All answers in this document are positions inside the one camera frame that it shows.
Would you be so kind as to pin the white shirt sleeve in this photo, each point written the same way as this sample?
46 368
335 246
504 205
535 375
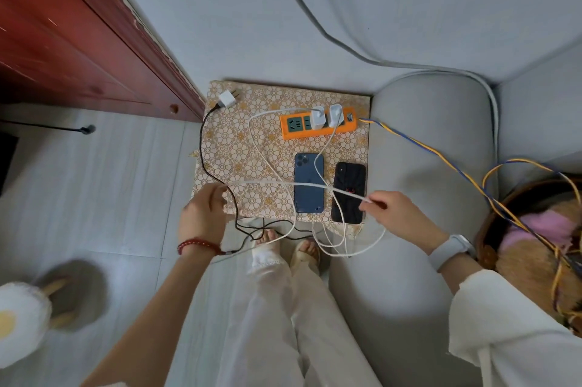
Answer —
514 336

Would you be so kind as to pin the person's foot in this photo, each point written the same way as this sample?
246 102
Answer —
268 237
307 249

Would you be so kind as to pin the person's right thumb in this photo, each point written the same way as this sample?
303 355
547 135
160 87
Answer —
369 208

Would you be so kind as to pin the fried egg cushion stool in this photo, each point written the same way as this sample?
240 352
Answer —
22 323

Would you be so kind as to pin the person's left forearm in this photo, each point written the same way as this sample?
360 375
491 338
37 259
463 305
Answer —
159 309

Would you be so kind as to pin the blue smartphone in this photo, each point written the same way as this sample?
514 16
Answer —
309 168

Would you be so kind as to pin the person's left fingers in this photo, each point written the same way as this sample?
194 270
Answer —
217 190

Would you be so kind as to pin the brown woven basket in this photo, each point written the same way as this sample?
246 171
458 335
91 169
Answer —
523 268

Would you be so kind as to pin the person's right hand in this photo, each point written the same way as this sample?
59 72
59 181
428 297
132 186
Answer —
402 216

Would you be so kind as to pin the black smartphone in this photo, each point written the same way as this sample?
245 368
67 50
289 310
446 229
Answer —
349 177

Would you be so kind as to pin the floral patterned board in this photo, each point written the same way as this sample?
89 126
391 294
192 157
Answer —
245 150

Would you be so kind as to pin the white plugged charger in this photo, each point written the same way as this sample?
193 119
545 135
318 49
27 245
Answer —
336 115
318 117

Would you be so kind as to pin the person's left foot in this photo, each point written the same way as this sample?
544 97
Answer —
268 237

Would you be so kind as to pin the light grey sofa cover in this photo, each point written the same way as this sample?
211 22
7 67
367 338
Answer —
432 5

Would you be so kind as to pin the person's right forearm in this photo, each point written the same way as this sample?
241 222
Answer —
450 264

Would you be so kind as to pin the person's right foot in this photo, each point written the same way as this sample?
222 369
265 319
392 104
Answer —
307 249

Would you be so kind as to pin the red wooden cabinet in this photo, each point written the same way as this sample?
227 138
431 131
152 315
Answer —
68 32

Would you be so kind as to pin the white smartwatch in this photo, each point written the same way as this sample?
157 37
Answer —
450 252

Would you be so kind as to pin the white trousers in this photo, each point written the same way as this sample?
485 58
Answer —
291 323

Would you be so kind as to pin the person's left hand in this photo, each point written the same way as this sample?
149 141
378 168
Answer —
202 218

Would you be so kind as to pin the orange power strip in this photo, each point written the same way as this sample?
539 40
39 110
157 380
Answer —
298 125

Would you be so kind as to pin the grey sofa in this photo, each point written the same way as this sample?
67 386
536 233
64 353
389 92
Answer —
409 136

